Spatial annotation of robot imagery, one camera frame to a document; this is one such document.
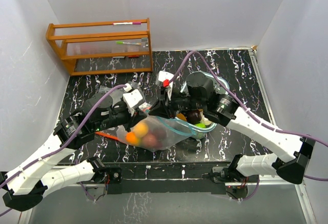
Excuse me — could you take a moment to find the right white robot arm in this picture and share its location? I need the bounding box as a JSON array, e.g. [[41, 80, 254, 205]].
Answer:
[[149, 71, 315, 185]]

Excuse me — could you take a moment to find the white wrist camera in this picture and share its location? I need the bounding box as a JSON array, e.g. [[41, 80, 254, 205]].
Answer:
[[122, 82, 145, 115], [156, 71, 174, 100]]

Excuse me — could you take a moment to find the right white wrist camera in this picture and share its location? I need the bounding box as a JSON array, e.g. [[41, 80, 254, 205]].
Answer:
[[156, 71, 174, 100]]

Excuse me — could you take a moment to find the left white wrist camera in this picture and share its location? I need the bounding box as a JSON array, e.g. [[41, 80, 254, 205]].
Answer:
[[122, 82, 145, 115]]

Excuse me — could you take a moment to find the red apple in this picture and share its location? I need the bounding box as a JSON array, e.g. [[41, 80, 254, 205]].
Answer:
[[142, 133, 158, 149]]

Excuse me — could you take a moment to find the green yellow mango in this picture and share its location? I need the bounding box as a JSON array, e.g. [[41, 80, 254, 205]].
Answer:
[[126, 122, 149, 146]]

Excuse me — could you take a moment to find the green lime fruit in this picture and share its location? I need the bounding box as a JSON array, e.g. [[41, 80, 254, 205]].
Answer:
[[195, 123, 206, 129]]

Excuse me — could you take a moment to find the light blue plastic basket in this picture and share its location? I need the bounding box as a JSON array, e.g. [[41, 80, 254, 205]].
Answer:
[[179, 71, 228, 139]]

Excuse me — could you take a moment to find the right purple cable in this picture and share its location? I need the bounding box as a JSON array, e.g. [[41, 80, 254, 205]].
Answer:
[[171, 51, 328, 201]]

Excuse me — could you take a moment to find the green marker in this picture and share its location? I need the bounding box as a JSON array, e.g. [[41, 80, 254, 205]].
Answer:
[[116, 41, 141, 46]]

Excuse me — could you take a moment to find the orange wooden shelf rack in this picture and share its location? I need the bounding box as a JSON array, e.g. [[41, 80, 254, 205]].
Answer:
[[46, 18, 153, 76]]

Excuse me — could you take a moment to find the orange-zipper clear bag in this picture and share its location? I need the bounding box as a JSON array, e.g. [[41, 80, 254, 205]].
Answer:
[[96, 82, 152, 142]]

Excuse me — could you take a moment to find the purple cable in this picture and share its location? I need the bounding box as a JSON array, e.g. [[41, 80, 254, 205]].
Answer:
[[171, 51, 328, 201], [0, 84, 133, 217]]

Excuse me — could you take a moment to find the blue-zipper clear bag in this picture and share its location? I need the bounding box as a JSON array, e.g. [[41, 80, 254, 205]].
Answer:
[[116, 116, 196, 152]]

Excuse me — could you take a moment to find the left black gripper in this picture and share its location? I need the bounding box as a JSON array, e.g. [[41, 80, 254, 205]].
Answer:
[[93, 101, 147, 131]]

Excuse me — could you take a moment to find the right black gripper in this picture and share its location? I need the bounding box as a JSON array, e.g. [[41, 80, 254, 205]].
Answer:
[[149, 87, 205, 119]]

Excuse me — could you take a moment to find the white round bun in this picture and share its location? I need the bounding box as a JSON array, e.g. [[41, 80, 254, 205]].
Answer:
[[201, 117, 212, 127]]

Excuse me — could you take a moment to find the pink white marker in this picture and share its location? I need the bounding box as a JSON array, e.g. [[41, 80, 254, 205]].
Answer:
[[112, 22, 142, 26]]

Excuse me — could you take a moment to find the orange fruit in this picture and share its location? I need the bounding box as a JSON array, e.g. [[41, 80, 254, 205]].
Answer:
[[176, 113, 187, 121]]

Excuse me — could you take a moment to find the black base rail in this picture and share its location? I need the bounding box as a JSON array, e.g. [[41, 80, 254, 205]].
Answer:
[[102, 161, 249, 195]]

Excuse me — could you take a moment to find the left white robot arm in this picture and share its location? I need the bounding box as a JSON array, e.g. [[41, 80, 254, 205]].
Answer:
[[1, 101, 147, 212]]

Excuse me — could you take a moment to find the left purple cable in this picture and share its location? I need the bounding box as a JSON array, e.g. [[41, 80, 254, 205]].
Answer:
[[0, 84, 133, 217]]

